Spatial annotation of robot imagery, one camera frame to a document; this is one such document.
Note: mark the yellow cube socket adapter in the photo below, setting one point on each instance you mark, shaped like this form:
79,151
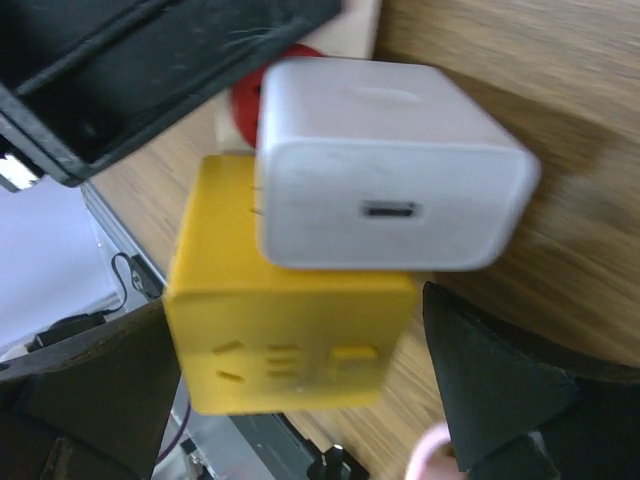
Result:
254,338

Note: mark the beige power strip red sockets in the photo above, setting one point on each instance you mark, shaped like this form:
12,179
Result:
260,109

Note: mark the white USB charger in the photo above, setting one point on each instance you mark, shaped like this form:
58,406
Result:
396,169

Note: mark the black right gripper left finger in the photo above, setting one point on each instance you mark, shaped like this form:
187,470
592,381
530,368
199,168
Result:
94,406

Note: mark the aluminium left rail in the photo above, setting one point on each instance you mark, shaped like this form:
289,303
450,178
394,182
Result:
148,278

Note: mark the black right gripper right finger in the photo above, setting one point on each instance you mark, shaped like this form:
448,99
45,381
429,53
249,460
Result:
519,406

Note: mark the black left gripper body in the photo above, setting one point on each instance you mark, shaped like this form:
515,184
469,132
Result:
86,83

